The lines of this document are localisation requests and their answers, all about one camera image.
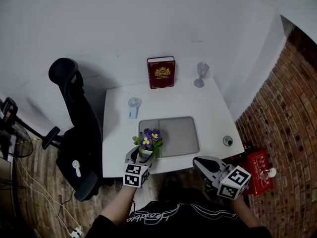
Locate red hardcover book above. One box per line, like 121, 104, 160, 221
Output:
146, 56, 176, 89

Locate white cable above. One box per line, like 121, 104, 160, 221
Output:
14, 157, 81, 231

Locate person's left forearm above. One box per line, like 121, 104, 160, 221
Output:
100, 186, 137, 226

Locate clear bottle with white cap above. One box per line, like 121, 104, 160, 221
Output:
259, 167, 277, 183

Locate pale blue handheld fan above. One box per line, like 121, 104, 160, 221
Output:
128, 97, 142, 119

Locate person's black shirt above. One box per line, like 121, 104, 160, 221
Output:
85, 187, 272, 238

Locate red fire equipment box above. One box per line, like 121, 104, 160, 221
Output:
222, 147, 273, 195

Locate purple flowers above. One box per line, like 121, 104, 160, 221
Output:
132, 128, 163, 160

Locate person's right forearm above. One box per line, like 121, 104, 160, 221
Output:
230, 196, 261, 228

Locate black office chair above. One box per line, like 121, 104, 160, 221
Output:
41, 58, 105, 202

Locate black standing fan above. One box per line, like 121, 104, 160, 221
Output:
0, 97, 62, 158

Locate black metal frame table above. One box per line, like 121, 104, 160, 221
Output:
0, 155, 27, 223

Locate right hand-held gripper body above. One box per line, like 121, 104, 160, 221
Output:
205, 165, 252, 201

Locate white handheld fan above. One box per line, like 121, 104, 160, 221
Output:
72, 160, 82, 178

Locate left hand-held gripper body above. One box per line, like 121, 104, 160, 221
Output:
123, 161, 151, 189

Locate clear glass goblet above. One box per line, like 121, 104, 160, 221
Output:
193, 62, 210, 88

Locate grey tray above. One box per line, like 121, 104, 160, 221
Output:
138, 116, 201, 160

